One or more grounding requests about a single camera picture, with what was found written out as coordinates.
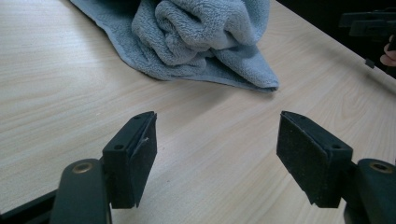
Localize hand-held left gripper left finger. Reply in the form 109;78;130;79
102;110;158;210

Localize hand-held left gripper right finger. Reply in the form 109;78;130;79
276;110;354;209

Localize grey-blue terry towel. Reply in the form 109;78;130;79
68;0;280;93

